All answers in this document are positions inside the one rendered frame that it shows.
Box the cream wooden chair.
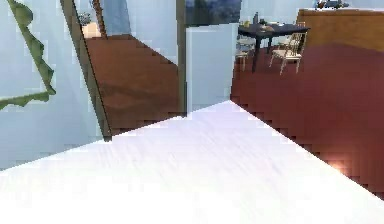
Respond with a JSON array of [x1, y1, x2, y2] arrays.
[[269, 31, 308, 76], [235, 34, 257, 72]]

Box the black dining table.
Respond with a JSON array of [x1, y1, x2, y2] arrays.
[[237, 22, 311, 74]]

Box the cream plant pot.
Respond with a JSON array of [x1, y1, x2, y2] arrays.
[[81, 22, 102, 40]]

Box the brown wooden cabinet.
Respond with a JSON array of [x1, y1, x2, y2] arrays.
[[296, 8, 384, 53]]

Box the dark object on cabinet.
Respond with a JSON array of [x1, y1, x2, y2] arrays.
[[315, 0, 350, 10]]

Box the dark framed wall picture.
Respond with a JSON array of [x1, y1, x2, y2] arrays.
[[185, 0, 242, 28]]

